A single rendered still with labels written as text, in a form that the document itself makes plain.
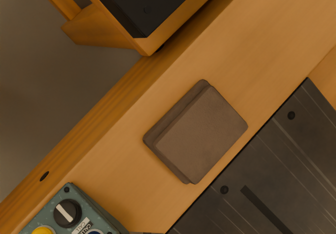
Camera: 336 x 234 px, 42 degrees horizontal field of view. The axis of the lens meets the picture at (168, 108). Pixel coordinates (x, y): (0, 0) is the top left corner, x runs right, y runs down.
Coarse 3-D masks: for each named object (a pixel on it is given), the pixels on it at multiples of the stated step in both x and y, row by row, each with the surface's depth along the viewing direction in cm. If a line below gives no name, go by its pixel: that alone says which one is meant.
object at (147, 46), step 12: (96, 0) 52; (192, 0) 54; (204, 0) 55; (108, 12) 52; (180, 12) 54; (192, 12) 54; (120, 24) 52; (168, 24) 54; (180, 24) 54; (156, 36) 53; (168, 36) 54; (144, 48) 53; (156, 48) 54
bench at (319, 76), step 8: (328, 56) 58; (320, 64) 58; (328, 64) 58; (312, 72) 57; (320, 72) 58; (328, 72) 58; (312, 80) 58; (320, 80) 58; (328, 80) 58; (320, 88) 58; (328, 88) 58; (328, 96) 59
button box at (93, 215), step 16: (64, 192) 46; (80, 192) 46; (48, 208) 46; (80, 208) 45; (96, 208) 46; (32, 224) 46; (48, 224) 45; (80, 224) 45; (96, 224) 45; (112, 224) 46
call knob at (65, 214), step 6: (60, 204) 45; (66, 204) 44; (72, 204) 45; (54, 210) 45; (60, 210) 44; (66, 210) 44; (72, 210) 44; (78, 210) 45; (54, 216) 44; (60, 216) 44; (66, 216) 44; (72, 216) 44; (78, 216) 45; (60, 222) 44; (66, 222) 44; (72, 222) 44
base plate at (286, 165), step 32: (320, 96) 56; (288, 128) 55; (320, 128) 57; (256, 160) 54; (288, 160) 56; (320, 160) 57; (224, 192) 54; (256, 192) 55; (288, 192) 57; (320, 192) 58; (192, 224) 53; (224, 224) 54; (256, 224) 56; (288, 224) 57; (320, 224) 59
